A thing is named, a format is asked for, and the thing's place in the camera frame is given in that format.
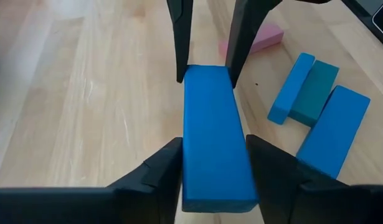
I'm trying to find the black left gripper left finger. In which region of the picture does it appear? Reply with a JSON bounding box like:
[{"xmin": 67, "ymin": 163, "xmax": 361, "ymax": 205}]
[{"xmin": 0, "ymin": 137, "xmax": 183, "ymax": 224}]

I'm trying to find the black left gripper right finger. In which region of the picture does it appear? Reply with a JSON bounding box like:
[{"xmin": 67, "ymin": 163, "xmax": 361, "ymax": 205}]
[{"xmin": 246, "ymin": 134, "xmax": 383, "ymax": 224}]

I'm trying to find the pink wooden plank block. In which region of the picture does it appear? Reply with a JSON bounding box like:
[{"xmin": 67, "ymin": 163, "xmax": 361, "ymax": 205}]
[{"xmin": 218, "ymin": 23, "xmax": 285, "ymax": 58}]

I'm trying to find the teal-blue wooden plank block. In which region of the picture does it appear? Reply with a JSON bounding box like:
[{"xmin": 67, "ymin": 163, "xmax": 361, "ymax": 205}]
[{"xmin": 287, "ymin": 59, "xmax": 340, "ymax": 128}]

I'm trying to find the blue wooden plank block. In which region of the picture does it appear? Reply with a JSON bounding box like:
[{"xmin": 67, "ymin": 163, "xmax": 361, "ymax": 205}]
[
  {"xmin": 296, "ymin": 85, "xmax": 372, "ymax": 180},
  {"xmin": 267, "ymin": 52, "xmax": 316, "ymax": 126},
  {"xmin": 181, "ymin": 64, "xmax": 260, "ymax": 214}
]

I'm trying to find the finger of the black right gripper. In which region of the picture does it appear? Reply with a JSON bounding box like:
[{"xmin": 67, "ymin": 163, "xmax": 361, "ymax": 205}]
[
  {"xmin": 166, "ymin": 0, "xmax": 194, "ymax": 84},
  {"xmin": 225, "ymin": 0, "xmax": 284, "ymax": 89}
]

